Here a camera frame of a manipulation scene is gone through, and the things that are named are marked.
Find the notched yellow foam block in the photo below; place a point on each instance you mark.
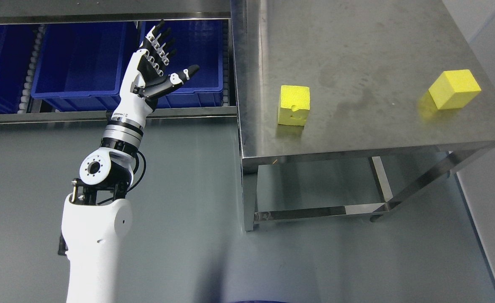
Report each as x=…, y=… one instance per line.
x=294, y=105

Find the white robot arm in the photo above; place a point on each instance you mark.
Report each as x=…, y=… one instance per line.
x=97, y=214

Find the blue plastic bin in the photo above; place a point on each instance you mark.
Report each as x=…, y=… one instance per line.
x=198, y=42
x=16, y=46
x=81, y=65

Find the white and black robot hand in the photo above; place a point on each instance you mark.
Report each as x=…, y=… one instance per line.
x=146, y=78

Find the steel roller shelf rack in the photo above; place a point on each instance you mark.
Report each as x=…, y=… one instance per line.
x=82, y=11

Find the stainless steel table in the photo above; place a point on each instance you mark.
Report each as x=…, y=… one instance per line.
x=369, y=65

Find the yellow foam cube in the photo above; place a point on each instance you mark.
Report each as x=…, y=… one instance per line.
x=454, y=89

